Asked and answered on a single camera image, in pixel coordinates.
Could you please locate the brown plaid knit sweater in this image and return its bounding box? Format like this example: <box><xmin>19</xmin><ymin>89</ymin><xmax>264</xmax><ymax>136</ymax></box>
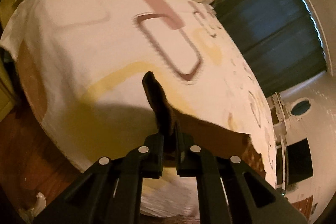
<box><xmin>142</xmin><ymin>71</ymin><xmax>266</xmax><ymax>178</ymax></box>

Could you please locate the black flat screen television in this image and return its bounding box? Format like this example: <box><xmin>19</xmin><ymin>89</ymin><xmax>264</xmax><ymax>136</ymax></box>
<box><xmin>286</xmin><ymin>138</ymin><xmax>313</xmax><ymax>185</ymax></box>

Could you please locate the brown wooden door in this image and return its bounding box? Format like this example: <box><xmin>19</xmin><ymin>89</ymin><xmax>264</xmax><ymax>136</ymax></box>
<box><xmin>292</xmin><ymin>196</ymin><xmax>313</xmax><ymax>215</ymax></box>

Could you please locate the white vanity dressing table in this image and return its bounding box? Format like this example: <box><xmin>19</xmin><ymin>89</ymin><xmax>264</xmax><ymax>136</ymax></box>
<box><xmin>267</xmin><ymin>93</ymin><xmax>289</xmax><ymax>196</ymax></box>

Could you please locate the patterned white bed sheet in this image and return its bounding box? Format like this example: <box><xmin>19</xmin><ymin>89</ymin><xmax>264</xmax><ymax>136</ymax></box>
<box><xmin>0</xmin><ymin>0</ymin><xmax>277</xmax><ymax>219</ymax></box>

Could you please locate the wooden bedside cabinet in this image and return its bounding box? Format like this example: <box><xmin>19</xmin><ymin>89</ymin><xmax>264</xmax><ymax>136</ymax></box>
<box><xmin>0</xmin><ymin>61</ymin><xmax>15</xmax><ymax>121</ymax></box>

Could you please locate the dark green window curtain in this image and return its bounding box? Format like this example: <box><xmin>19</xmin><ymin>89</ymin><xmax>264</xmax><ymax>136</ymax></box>
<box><xmin>212</xmin><ymin>0</ymin><xmax>327</xmax><ymax>97</ymax></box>

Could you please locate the white slipper on floor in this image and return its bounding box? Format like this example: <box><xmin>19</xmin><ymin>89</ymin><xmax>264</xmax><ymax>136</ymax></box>
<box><xmin>18</xmin><ymin>192</ymin><xmax>46</xmax><ymax>223</ymax></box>

